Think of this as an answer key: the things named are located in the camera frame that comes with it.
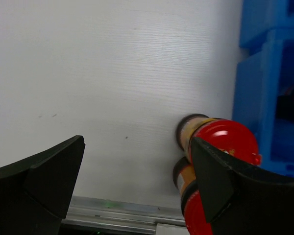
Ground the blue storage bin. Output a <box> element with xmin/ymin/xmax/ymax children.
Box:
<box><xmin>239</xmin><ymin>0</ymin><xmax>294</xmax><ymax>58</ymax></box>
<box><xmin>232</xmin><ymin>29</ymin><xmax>294</xmax><ymax>177</ymax></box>

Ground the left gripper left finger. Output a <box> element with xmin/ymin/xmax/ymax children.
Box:
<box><xmin>0</xmin><ymin>135</ymin><xmax>85</xmax><ymax>235</ymax></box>

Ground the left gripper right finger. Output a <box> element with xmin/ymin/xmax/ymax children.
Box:
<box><xmin>191</xmin><ymin>138</ymin><xmax>294</xmax><ymax>235</ymax></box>

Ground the aluminium frame rail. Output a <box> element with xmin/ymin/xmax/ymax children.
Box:
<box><xmin>62</xmin><ymin>196</ymin><xmax>187</xmax><ymax>235</ymax></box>

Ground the red-lid sauce jar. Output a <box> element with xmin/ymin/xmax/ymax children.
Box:
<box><xmin>172</xmin><ymin>157</ymin><xmax>212</xmax><ymax>235</ymax></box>
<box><xmin>175</xmin><ymin>114</ymin><xmax>261</xmax><ymax>165</ymax></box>

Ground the far blue storage bin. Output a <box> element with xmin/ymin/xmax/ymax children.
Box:
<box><xmin>239</xmin><ymin>0</ymin><xmax>294</xmax><ymax>58</ymax></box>

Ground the middle blue storage bin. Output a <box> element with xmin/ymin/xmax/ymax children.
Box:
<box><xmin>232</xmin><ymin>29</ymin><xmax>294</xmax><ymax>177</ymax></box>

